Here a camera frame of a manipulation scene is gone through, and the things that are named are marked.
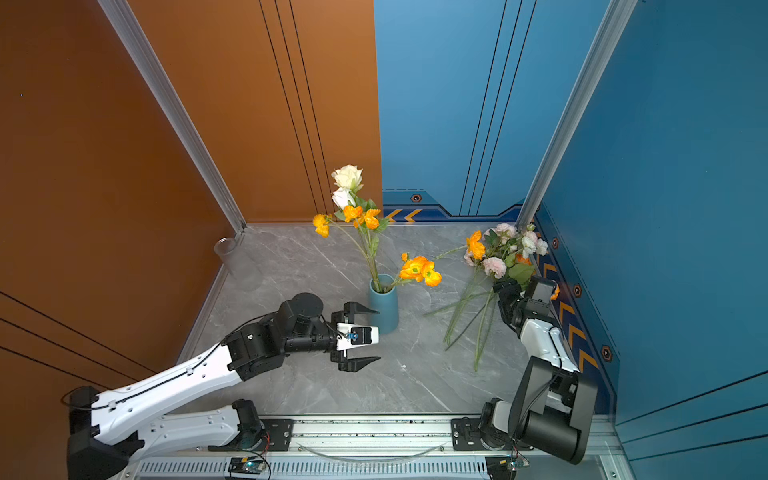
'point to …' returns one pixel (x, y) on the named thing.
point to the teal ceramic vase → (383, 298)
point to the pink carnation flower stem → (499, 260)
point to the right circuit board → (504, 467)
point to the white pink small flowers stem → (531, 244)
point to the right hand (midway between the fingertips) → (494, 287)
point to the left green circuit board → (246, 465)
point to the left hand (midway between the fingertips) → (377, 327)
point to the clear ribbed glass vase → (239, 264)
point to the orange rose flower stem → (520, 259)
